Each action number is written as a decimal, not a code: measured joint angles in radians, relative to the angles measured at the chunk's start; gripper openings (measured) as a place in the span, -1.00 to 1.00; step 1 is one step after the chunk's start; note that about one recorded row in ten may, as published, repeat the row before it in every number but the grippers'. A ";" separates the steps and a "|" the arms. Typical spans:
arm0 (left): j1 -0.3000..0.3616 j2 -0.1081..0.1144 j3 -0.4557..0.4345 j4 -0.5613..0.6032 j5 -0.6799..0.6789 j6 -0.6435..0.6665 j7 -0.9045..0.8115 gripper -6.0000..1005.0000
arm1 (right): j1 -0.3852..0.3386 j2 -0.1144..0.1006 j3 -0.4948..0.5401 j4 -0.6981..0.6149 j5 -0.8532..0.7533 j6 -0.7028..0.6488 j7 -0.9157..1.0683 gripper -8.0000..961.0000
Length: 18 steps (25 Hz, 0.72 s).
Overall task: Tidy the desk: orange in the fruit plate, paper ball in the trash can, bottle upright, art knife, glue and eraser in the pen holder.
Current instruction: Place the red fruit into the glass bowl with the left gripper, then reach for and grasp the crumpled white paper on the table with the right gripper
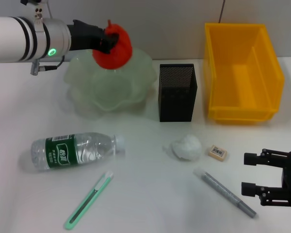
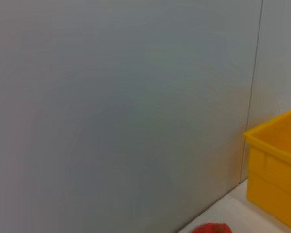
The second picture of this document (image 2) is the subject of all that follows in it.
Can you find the red-orange toy orange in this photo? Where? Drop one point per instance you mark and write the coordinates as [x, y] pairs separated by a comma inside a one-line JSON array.
[[212, 228]]

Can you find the yellow plastic bin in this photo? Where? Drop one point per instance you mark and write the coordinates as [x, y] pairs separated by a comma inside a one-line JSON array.
[[274, 174]]

